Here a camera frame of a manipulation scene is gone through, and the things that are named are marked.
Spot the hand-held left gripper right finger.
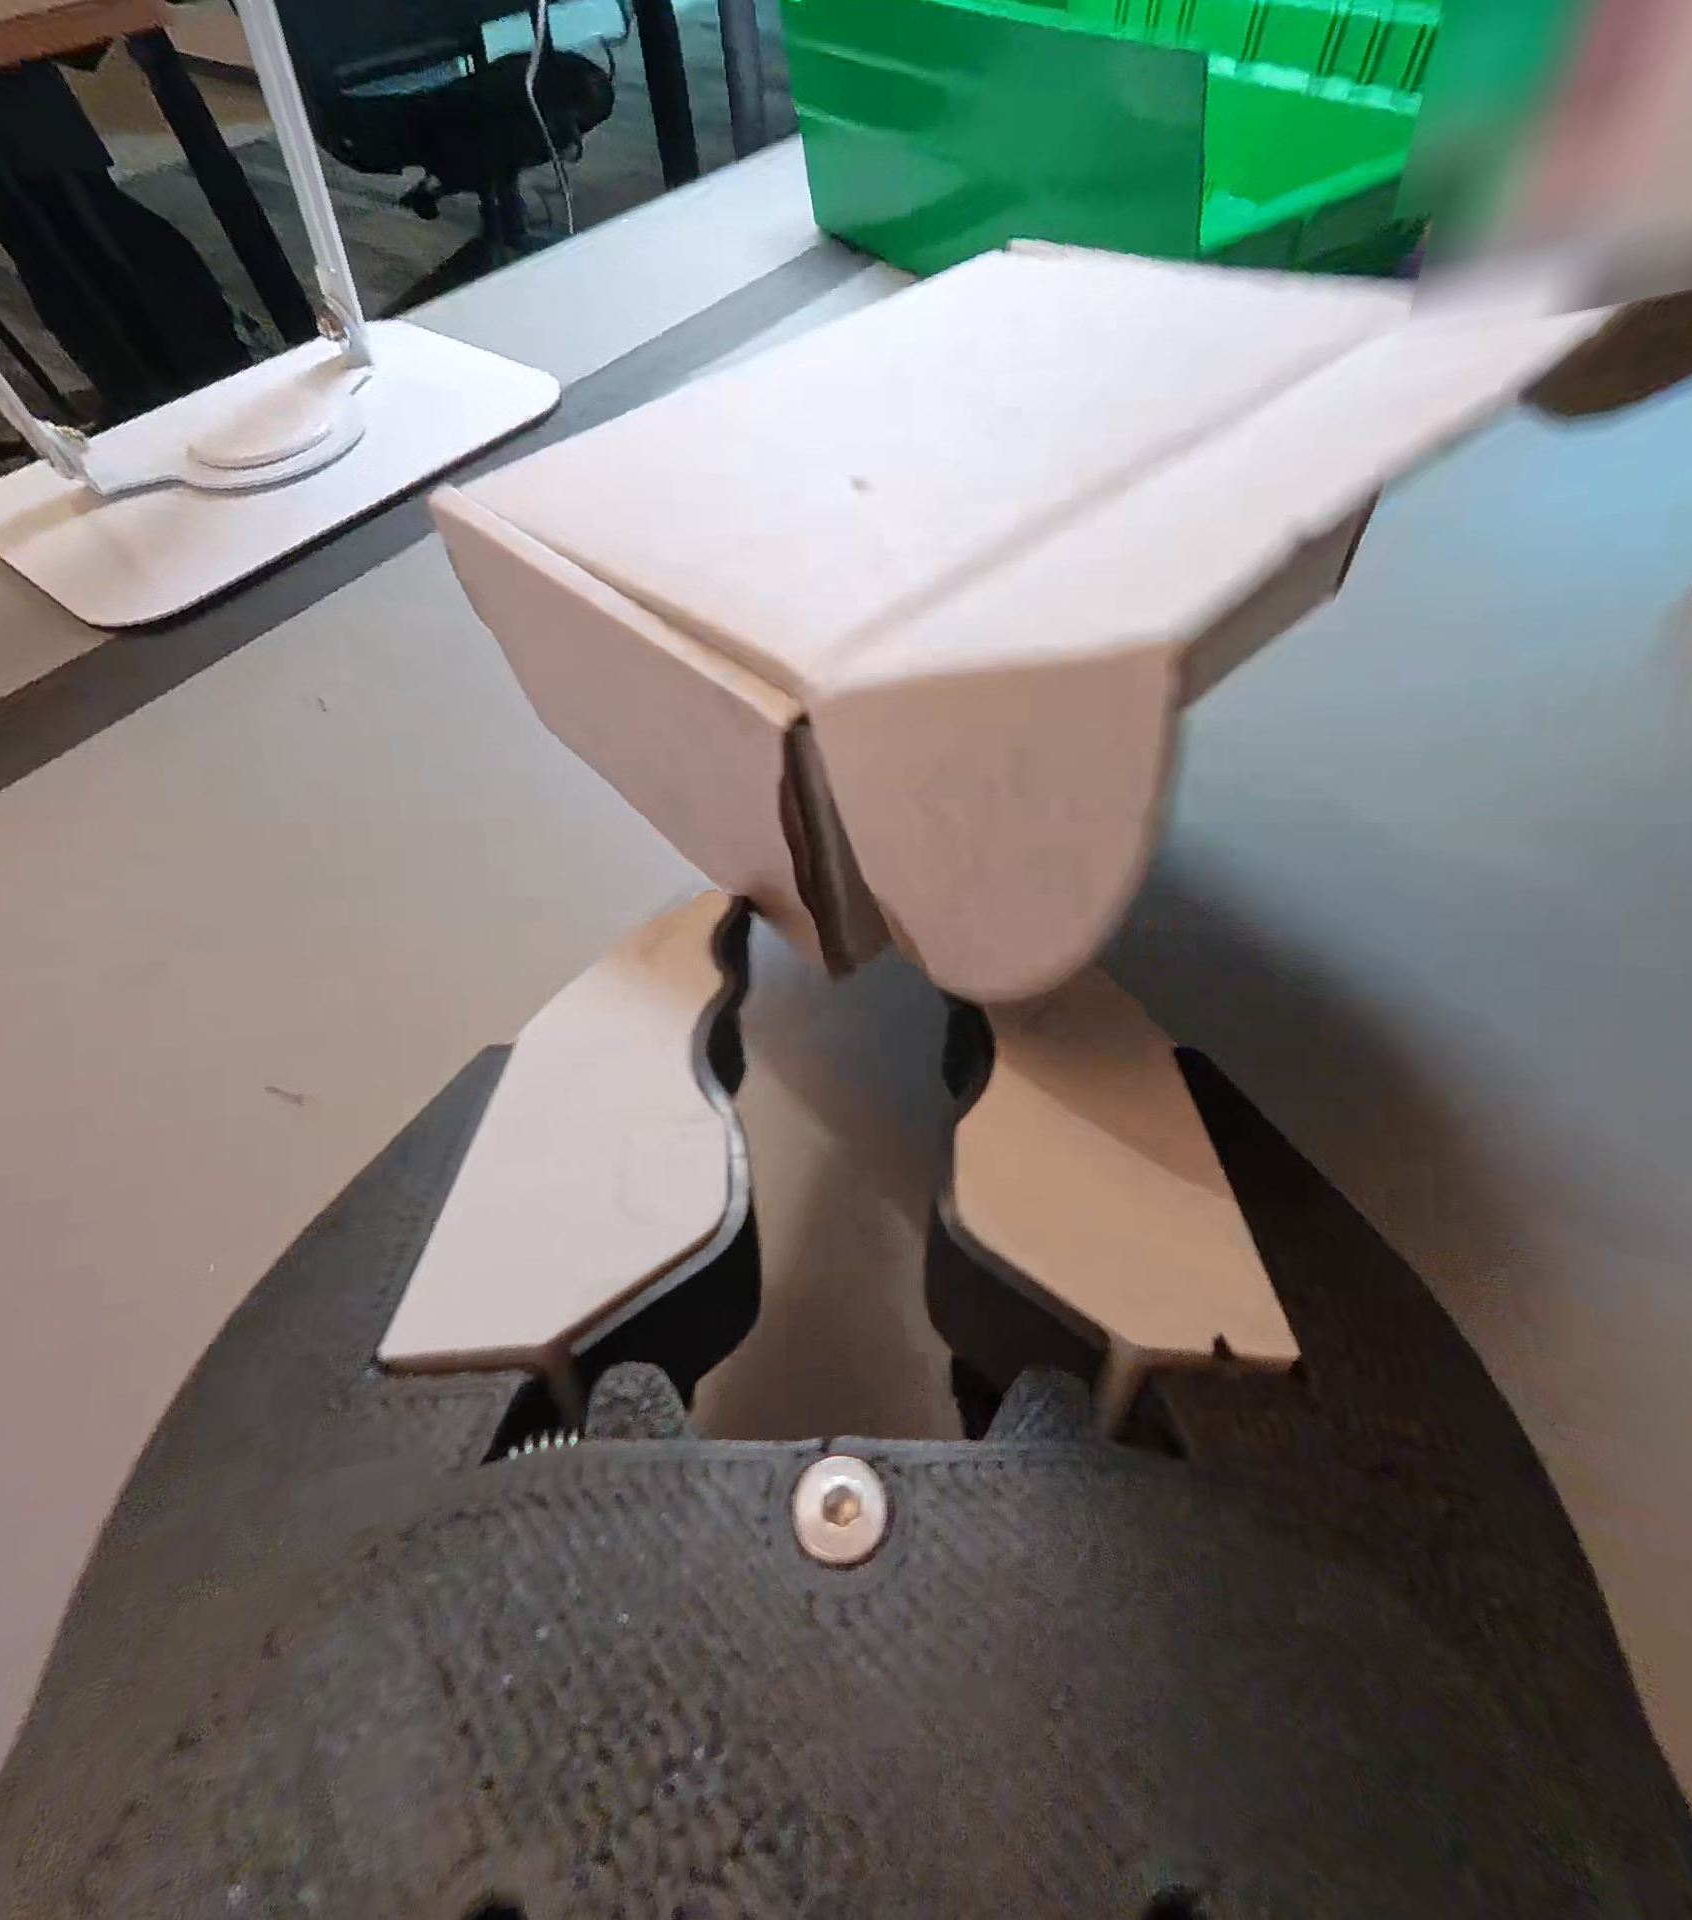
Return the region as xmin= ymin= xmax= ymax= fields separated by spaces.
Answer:
xmin=935 ymin=970 xmax=1305 ymax=1439

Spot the white desk lamp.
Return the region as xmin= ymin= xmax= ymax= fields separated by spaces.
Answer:
xmin=0 ymin=0 xmax=567 ymax=633

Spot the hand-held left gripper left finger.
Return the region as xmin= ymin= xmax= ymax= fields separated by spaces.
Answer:
xmin=372 ymin=891 xmax=767 ymax=1420

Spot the large green plastic bin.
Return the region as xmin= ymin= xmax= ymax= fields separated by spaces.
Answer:
xmin=778 ymin=0 xmax=1451 ymax=283

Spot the wooden desk with black legs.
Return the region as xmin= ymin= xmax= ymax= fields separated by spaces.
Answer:
xmin=0 ymin=0 xmax=336 ymax=438

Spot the plain cardboard box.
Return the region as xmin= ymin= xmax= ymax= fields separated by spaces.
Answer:
xmin=424 ymin=237 xmax=1631 ymax=1011

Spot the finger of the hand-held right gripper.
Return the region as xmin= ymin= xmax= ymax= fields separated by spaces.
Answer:
xmin=1518 ymin=270 xmax=1692 ymax=426

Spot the black office chair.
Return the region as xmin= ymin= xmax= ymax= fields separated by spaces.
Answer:
xmin=290 ymin=0 xmax=618 ymax=227

